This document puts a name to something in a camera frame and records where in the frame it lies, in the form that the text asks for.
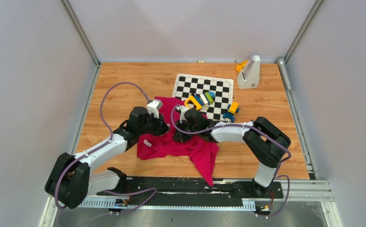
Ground yellow blue toy bricks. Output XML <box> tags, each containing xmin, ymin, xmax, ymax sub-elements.
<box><xmin>223</xmin><ymin>102</ymin><xmax>240</xmax><ymax>122</ymax></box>

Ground yellow toy behind metronome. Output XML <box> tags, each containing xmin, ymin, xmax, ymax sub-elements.
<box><xmin>235</xmin><ymin>59</ymin><xmax>249</xmax><ymax>72</ymax></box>

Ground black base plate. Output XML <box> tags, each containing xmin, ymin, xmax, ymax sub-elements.
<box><xmin>114</xmin><ymin>177</ymin><xmax>284</xmax><ymax>207</ymax></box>

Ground white metronome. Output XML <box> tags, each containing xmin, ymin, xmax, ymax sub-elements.
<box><xmin>237</xmin><ymin>55</ymin><xmax>260</xmax><ymax>89</ymax></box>

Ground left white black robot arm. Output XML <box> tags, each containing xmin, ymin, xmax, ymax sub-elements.
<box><xmin>44</xmin><ymin>104</ymin><xmax>169</xmax><ymax>209</ymax></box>

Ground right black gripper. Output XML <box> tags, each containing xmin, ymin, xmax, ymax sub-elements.
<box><xmin>173</xmin><ymin>119</ymin><xmax>200</xmax><ymax>143</ymax></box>

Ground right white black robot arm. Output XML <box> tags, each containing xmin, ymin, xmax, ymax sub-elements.
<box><xmin>170</xmin><ymin>105</ymin><xmax>292</xmax><ymax>198</ymax></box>

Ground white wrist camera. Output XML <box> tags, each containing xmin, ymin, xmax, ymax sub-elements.
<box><xmin>146</xmin><ymin>99</ymin><xmax>163</xmax><ymax>119</ymax></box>
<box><xmin>176</xmin><ymin>105</ymin><xmax>189</xmax><ymax>122</ymax></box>

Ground grey metal pipe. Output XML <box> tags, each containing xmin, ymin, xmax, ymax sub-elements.
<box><xmin>276</xmin><ymin>56</ymin><xmax>292</xmax><ymax>91</ymax></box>

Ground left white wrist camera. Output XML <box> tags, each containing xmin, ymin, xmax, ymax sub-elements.
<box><xmin>146</xmin><ymin>99</ymin><xmax>163</xmax><ymax>119</ymax></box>

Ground yellow triangle block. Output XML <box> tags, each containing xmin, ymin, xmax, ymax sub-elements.
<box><xmin>184</xmin><ymin>95</ymin><xmax>204</xmax><ymax>110</ymax></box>

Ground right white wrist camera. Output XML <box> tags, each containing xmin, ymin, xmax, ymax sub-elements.
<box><xmin>176</xmin><ymin>105</ymin><xmax>189</xmax><ymax>122</ymax></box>

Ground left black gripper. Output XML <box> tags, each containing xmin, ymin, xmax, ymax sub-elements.
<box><xmin>138</xmin><ymin>111</ymin><xmax>170</xmax><ymax>137</ymax></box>

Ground magenta red garment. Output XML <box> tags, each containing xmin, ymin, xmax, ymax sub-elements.
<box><xmin>136</xmin><ymin>96</ymin><xmax>220</xmax><ymax>187</ymax></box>

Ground black white chessboard mat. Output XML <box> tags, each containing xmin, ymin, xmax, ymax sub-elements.
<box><xmin>172</xmin><ymin>73</ymin><xmax>234</xmax><ymax>121</ymax></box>

